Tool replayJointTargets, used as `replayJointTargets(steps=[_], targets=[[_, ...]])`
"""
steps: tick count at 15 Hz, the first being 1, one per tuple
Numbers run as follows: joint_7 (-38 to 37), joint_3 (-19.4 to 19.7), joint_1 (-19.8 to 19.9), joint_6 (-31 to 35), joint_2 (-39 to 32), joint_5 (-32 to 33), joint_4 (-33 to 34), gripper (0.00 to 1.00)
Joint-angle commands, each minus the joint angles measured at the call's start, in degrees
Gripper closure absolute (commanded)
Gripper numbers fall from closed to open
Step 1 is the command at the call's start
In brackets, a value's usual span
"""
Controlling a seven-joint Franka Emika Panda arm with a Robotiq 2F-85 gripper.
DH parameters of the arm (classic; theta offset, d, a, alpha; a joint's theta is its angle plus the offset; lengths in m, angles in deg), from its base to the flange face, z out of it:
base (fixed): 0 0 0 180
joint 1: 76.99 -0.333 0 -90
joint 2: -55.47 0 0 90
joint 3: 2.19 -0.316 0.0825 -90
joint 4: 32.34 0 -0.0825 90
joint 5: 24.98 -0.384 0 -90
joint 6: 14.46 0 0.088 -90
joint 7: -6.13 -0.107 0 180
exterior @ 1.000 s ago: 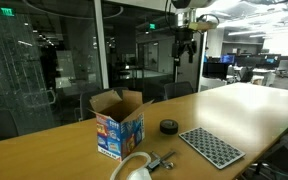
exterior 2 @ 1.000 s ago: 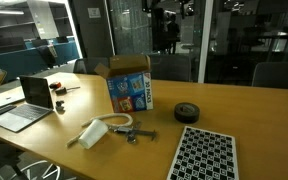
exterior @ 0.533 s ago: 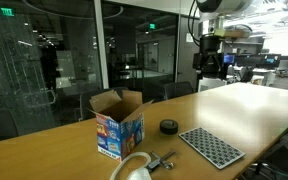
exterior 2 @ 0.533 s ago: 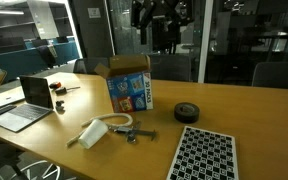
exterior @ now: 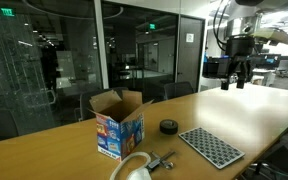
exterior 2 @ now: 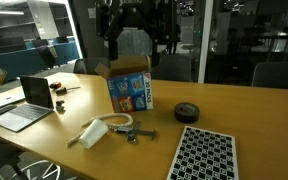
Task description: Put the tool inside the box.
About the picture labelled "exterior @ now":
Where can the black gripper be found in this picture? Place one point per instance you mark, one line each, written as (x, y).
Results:
(239, 50)

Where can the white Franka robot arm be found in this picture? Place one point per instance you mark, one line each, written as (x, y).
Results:
(250, 23)

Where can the open printed cardboard box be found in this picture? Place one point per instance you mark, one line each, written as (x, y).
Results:
(117, 140)

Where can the black computer monitor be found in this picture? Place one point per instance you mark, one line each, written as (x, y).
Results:
(214, 68)

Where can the dark grey door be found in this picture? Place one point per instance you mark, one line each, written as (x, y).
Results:
(189, 60)

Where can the white paper door sign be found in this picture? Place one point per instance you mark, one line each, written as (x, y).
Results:
(190, 37)

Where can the black white checkerboard calibration board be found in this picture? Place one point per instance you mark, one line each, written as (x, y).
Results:
(210, 146)

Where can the black tape roll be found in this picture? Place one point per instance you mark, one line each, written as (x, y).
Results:
(169, 127)

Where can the office chair with grey base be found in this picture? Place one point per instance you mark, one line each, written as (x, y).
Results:
(284, 156)

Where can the green exit sign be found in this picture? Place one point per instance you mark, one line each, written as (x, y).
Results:
(152, 26)
(7, 12)

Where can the metal vernier caliper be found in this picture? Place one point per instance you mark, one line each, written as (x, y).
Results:
(155, 164)

